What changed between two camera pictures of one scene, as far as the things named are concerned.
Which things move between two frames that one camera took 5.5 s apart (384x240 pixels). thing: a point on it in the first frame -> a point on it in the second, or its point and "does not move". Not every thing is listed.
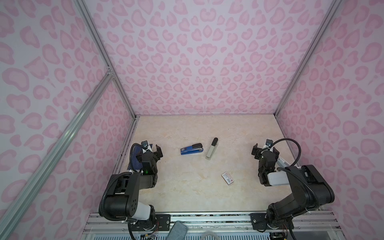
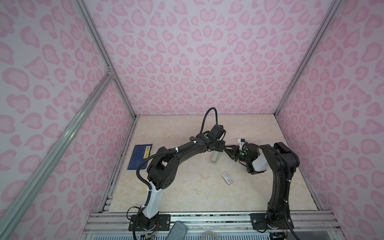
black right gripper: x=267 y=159 -> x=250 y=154
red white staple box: x=227 y=178 does not move
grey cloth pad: x=178 y=232 does not move
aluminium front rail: x=320 y=221 does not move
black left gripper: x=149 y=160 -> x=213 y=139
